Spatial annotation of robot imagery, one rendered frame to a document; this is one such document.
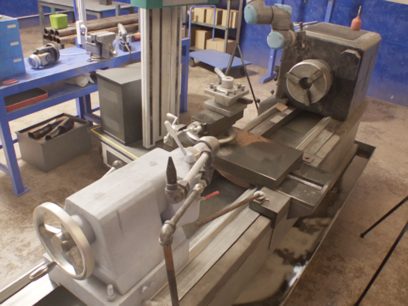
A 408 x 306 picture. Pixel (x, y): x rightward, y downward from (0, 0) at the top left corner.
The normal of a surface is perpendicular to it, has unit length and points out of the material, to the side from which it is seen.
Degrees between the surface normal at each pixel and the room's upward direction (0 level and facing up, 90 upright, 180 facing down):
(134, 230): 76
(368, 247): 0
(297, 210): 90
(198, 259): 0
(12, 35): 90
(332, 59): 90
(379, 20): 90
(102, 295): 0
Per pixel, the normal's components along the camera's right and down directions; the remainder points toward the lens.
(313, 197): 0.07, -0.86
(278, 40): -0.61, 0.42
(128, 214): 0.83, 0.22
